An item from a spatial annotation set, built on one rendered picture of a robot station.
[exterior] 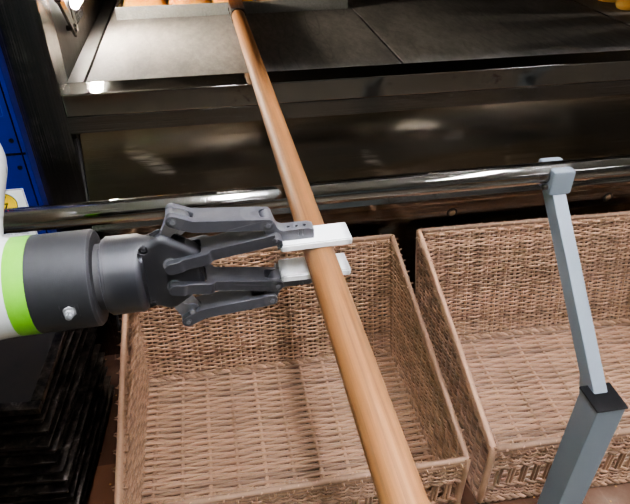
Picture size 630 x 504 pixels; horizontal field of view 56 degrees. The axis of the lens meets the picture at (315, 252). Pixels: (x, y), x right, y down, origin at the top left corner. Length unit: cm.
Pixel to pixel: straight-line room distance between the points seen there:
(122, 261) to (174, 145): 61
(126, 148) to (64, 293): 63
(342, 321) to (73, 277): 24
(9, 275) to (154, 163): 62
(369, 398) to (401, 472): 6
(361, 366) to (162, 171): 77
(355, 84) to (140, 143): 41
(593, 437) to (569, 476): 9
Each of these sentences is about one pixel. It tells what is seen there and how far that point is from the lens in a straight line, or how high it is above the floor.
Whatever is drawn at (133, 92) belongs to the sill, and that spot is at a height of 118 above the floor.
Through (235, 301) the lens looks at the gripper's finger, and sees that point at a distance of 60.
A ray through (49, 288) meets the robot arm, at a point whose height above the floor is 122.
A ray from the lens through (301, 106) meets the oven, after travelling 111.
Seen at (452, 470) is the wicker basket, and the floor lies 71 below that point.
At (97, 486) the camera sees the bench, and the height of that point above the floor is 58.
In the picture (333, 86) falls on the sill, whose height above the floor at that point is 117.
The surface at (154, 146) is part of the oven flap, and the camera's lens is 115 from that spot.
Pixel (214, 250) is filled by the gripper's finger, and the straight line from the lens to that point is 56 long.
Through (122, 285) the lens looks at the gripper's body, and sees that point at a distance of 56.
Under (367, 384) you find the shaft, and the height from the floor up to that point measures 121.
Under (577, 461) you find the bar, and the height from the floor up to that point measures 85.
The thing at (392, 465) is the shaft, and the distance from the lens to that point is 41.
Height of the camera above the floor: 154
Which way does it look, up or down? 36 degrees down
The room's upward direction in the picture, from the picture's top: straight up
